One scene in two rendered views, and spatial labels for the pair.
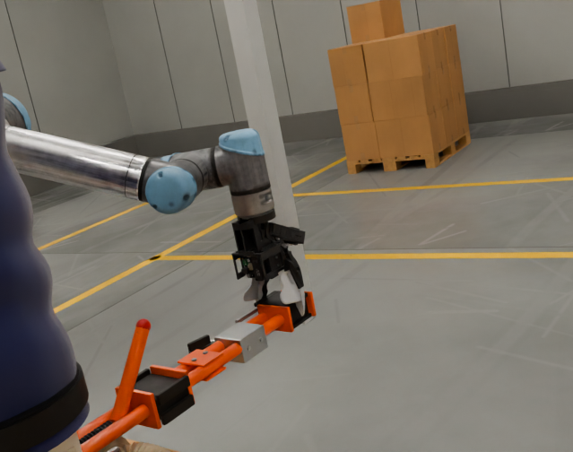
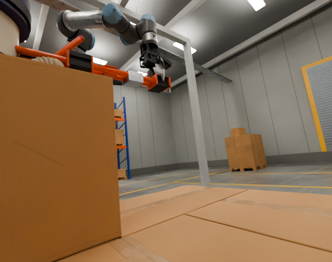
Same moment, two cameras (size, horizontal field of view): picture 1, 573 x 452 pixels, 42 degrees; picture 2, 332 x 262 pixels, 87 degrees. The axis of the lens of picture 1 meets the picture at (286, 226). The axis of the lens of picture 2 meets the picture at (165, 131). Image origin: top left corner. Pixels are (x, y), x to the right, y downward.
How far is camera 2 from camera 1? 1.07 m
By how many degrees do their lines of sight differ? 27
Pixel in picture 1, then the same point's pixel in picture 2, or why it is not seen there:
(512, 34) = (279, 140)
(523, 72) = (283, 151)
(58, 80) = (161, 147)
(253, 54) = (196, 115)
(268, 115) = (200, 131)
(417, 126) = (249, 158)
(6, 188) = not seen: outside the picture
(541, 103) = (290, 159)
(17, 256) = not seen: outside the picture
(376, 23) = (238, 133)
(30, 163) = (74, 16)
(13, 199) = not seen: outside the picture
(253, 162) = (149, 22)
